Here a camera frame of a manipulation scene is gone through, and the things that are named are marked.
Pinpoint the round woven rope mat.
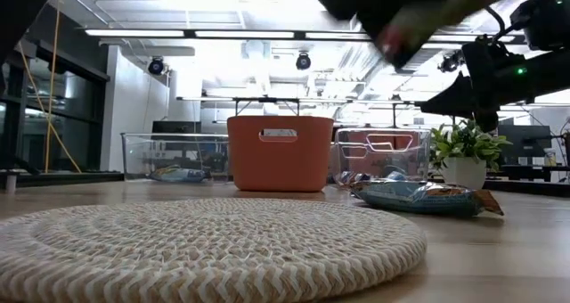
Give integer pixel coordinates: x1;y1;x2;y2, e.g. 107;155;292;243
0;198;428;303

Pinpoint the black computer monitor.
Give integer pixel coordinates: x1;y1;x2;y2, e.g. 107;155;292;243
497;124;552;167
151;119;204;135

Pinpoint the green potted plant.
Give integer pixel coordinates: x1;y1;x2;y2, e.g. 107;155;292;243
429;117;512;191

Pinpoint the black frame stand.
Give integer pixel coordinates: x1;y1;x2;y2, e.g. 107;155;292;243
231;96;300;117

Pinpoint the yellow power cable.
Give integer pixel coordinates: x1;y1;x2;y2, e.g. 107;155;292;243
12;0;83;175

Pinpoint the narrow clear plastic bin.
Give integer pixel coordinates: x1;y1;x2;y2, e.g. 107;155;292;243
334;127;432;184

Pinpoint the orange plastic bin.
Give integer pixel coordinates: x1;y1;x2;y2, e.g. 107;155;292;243
226;115;335;193

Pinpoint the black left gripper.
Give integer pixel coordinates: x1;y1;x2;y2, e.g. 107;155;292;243
265;0;451;70

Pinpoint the wide clear plastic bin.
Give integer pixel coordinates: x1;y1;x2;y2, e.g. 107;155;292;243
120;132;231;183

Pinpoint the long white light bar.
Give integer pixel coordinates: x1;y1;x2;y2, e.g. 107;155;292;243
83;28;526;45

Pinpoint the black aluminium table frame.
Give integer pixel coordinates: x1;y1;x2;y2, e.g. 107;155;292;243
0;168;126;193

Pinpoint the black office desk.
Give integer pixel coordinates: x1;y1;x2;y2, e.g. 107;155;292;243
484;163;570;186

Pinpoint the teal and brown granola bar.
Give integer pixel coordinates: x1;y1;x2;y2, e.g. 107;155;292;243
350;179;505;218

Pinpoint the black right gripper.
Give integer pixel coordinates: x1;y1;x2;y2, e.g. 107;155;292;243
420;37;513;133

